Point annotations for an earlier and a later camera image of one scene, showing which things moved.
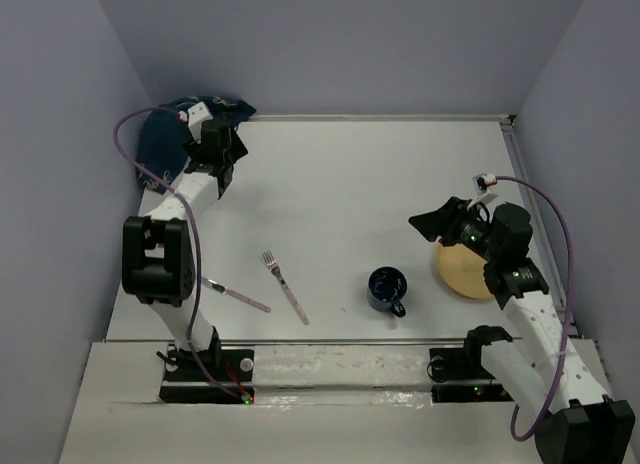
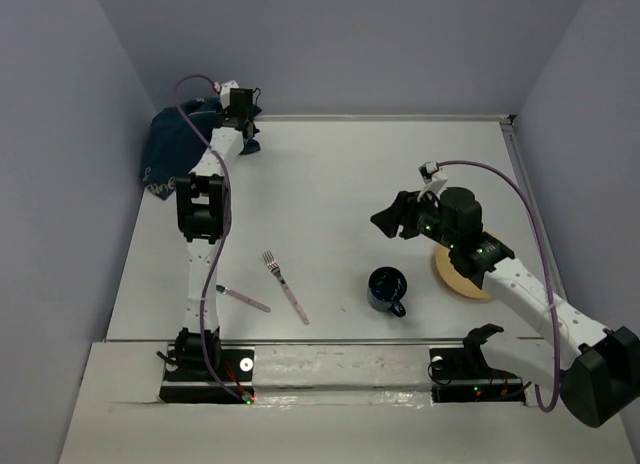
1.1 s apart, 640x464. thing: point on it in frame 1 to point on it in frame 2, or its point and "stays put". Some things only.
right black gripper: (439, 221) to (404, 207)
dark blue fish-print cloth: (164, 142) stays put
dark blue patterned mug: (386, 288) stays put
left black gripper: (236, 149) to (254, 130)
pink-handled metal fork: (271, 262) stays put
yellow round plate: (464, 271) stays put
